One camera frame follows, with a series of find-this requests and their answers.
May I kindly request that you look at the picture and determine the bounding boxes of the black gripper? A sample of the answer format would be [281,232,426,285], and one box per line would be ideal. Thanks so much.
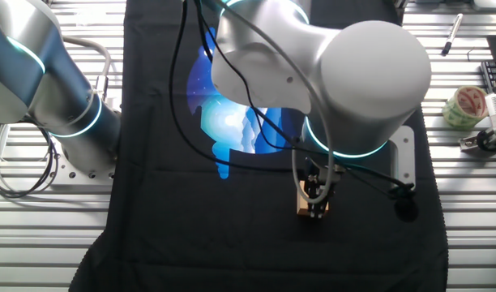
[302,157,347,221]

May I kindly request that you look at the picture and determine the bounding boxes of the small wooden block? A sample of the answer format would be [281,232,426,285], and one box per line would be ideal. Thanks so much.
[295,180,329,219]

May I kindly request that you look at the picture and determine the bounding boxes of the black cloth with blue print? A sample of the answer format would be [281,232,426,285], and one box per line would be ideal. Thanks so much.
[68,0,450,292]

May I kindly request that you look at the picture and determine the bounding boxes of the clear packing tape roll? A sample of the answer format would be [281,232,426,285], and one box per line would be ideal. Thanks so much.
[441,84,490,132]

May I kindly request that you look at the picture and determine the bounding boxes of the black and silver marker pen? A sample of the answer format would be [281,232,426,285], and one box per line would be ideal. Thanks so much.
[440,13,464,57]

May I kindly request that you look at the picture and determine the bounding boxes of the black keyboard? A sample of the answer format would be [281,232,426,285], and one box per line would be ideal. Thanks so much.
[479,60,496,113]

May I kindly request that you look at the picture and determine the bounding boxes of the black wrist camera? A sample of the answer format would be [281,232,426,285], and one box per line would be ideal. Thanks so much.
[387,184,420,223]

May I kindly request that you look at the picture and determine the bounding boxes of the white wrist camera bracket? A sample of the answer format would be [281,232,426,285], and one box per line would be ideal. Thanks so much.
[389,125,417,190]

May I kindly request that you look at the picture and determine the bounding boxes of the thin black cable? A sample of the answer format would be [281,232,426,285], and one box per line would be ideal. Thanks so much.
[193,0,415,191]

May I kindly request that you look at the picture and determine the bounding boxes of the thick black cable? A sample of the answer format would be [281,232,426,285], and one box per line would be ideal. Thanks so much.
[169,0,306,174]

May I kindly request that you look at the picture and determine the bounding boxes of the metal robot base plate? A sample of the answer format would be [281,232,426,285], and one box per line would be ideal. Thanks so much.
[49,148,122,191]

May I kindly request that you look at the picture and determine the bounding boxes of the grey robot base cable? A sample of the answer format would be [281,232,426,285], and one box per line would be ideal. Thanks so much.
[61,35,112,103]

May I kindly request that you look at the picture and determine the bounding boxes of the black cable bundle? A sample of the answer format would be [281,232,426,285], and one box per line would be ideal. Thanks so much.
[0,117,62,200]

